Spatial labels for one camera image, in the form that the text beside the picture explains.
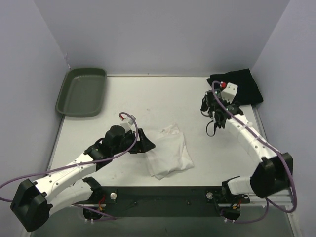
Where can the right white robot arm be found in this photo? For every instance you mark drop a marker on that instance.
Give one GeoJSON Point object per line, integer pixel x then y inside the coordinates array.
{"type": "Point", "coordinates": [270, 176]}

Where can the dark green plastic tray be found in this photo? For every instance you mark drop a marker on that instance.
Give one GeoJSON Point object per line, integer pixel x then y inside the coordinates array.
{"type": "Point", "coordinates": [82, 92]}

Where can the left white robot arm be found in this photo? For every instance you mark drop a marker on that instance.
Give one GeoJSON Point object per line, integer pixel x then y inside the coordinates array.
{"type": "Point", "coordinates": [35, 201]}

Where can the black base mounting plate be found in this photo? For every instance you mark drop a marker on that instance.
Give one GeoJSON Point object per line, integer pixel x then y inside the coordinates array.
{"type": "Point", "coordinates": [167, 201]}

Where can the black t-shirt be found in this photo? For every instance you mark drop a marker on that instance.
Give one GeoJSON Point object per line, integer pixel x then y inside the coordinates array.
{"type": "Point", "coordinates": [247, 93]}

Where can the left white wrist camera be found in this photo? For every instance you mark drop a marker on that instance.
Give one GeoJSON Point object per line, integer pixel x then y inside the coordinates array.
{"type": "Point", "coordinates": [128, 123]}

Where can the white t-shirt with robot print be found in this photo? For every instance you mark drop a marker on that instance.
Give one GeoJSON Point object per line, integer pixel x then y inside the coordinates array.
{"type": "Point", "coordinates": [170, 154]}

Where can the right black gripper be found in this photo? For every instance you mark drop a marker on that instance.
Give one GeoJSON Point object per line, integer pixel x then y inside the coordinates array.
{"type": "Point", "coordinates": [208, 103]}

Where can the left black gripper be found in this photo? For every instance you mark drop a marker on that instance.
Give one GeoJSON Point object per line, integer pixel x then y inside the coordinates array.
{"type": "Point", "coordinates": [138, 140]}

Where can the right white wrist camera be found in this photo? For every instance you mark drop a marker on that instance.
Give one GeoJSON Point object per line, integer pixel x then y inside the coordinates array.
{"type": "Point", "coordinates": [228, 94]}

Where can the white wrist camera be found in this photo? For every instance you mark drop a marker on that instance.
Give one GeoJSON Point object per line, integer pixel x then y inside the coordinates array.
{"type": "Point", "coordinates": [228, 94]}
{"type": "Point", "coordinates": [128, 123]}

